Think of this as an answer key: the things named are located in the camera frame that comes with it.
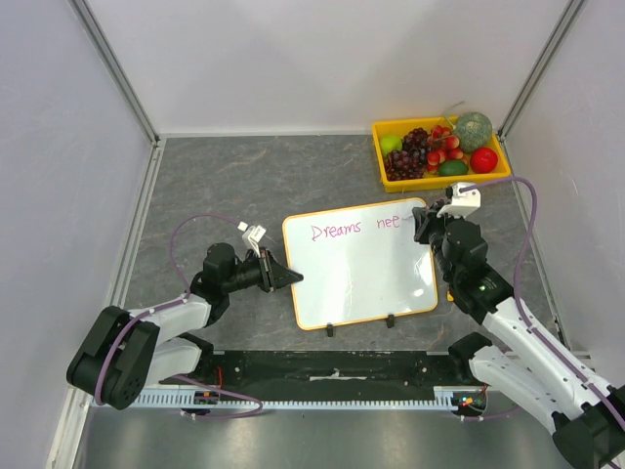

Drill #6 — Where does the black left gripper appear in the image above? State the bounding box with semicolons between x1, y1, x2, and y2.
223;246;302;293

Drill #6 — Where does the orange framed whiteboard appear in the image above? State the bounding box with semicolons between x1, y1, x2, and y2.
282;197;438;330

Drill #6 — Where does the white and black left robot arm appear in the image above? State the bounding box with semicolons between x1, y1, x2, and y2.
65;243;304;410

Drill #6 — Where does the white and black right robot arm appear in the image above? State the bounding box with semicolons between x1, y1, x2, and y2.
412;202;624;468

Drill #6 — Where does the dark purple grape bunch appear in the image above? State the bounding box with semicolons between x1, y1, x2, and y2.
383;150;427;182

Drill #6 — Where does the red cherry cluster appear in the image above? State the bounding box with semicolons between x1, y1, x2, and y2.
426;125;469;176

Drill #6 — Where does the dark red grape bunch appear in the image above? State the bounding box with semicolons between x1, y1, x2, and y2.
402;127;430;152

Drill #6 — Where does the green apple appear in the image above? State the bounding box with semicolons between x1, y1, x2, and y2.
379;135;403;155

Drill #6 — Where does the red apple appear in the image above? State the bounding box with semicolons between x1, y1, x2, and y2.
470;148;499;174

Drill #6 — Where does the yellow plastic fruit tray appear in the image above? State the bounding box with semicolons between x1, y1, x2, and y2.
371;116;512;192

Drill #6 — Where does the green netted melon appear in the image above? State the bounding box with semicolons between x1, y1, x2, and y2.
453;111;492;153

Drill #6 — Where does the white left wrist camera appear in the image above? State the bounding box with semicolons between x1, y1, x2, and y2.
237;222;267;257

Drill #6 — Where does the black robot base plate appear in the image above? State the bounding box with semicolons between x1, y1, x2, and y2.
190;351;481;402

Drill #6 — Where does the left aluminium floor rail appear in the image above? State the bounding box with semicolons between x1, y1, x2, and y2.
101;140;166;309

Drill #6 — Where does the light blue slotted cable duct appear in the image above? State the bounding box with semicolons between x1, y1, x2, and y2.
130;386;476;411

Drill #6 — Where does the right aluminium frame post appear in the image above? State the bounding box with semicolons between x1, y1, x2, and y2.
497;0;587;143

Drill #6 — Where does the aluminium frame post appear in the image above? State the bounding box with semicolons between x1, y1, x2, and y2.
497;0;587;143
68;0;160;146

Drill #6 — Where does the left aluminium frame post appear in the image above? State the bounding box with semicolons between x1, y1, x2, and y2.
68;0;160;146

